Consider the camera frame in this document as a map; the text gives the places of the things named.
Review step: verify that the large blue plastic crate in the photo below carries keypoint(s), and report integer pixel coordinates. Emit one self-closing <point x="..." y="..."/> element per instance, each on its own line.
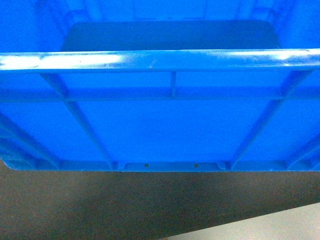
<point x="160" y="85"/>

